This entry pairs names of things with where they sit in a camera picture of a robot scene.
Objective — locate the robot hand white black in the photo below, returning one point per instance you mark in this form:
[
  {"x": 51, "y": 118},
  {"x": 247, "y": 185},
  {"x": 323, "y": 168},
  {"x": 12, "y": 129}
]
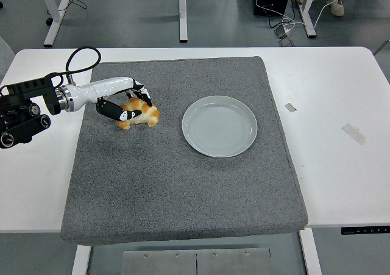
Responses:
[{"x": 100, "y": 89}]

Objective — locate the croissant bread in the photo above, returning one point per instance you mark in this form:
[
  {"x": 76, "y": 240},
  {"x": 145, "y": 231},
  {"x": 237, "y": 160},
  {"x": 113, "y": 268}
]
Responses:
[{"x": 147, "y": 116}]

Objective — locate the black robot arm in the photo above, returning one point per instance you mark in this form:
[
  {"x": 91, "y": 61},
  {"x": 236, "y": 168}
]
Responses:
[{"x": 30, "y": 87}]

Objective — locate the grey round plate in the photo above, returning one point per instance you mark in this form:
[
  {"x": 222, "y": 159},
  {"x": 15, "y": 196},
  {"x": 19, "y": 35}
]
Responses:
[{"x": 219, "y": 127}]

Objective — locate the grey metal plate with screws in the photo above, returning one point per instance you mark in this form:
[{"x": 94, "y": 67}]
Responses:
[{"x": 182, "y": 264}]

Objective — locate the white desk leg with foot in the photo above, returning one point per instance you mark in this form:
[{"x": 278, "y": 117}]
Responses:
[{"x": 56, "y": 22}]

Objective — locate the black caster wheel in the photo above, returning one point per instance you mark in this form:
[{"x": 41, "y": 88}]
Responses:
[{"x": 48, "y": 21}]

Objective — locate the white desk leg straight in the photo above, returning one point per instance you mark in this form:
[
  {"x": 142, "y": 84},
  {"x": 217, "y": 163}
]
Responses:
[{"x": 182, "y": 12}]

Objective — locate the grey fabric mat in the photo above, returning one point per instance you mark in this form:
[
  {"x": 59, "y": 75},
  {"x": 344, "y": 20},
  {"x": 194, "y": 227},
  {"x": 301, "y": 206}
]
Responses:
[{"x": 182, "y": 189}]

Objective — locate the white table leg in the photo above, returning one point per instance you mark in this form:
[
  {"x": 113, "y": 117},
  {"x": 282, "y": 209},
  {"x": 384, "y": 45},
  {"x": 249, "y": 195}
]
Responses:
[
  {"x": 81, "y": 259},
  {"x": 310, "y": 252}
]

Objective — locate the small clear tape piece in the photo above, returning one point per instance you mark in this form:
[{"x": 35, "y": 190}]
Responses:
[{"x": 290, "y": 107}]

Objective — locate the white desk leg slanted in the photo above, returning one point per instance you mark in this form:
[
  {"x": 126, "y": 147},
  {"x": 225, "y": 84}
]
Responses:
[{"x": 307, "y": 9}]

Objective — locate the large clear tape piece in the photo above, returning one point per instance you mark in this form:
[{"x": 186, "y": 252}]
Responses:
[{"x": 353, "y": 133}]

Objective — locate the grey chair part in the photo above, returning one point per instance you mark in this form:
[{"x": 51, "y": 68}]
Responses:
[{"x": 383, "y": 46}]

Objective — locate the black table control panel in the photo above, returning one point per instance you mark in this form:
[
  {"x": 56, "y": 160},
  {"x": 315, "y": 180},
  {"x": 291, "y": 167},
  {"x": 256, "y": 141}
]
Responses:
[{"x": 365, "y": 230}]

